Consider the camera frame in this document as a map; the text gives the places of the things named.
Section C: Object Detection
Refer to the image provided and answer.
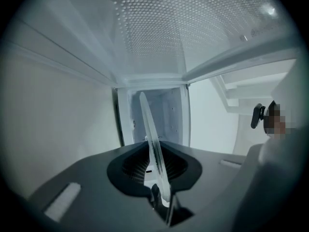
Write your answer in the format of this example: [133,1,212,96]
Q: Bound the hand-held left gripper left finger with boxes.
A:
[28,141,168,229]

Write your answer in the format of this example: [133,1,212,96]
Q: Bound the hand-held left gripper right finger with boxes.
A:
[160,141,247,230]

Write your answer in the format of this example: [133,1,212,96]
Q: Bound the black head camera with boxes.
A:
[250,102,266,130]

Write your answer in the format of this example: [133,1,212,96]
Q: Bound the round glass turntable plate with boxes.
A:
[139,91,172,207]

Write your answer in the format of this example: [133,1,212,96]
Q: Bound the person's head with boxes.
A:
[263,100,299,140]

